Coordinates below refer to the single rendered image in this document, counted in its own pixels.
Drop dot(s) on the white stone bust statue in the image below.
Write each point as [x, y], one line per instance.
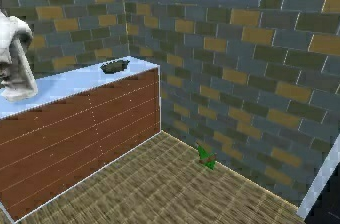
[6, 50]

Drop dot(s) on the dark green bowl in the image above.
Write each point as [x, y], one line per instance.
[113, 66]

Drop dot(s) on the brown chest of drawers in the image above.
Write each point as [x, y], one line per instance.
[61, 133]

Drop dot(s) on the green bottle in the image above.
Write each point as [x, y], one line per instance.
[206, 158]

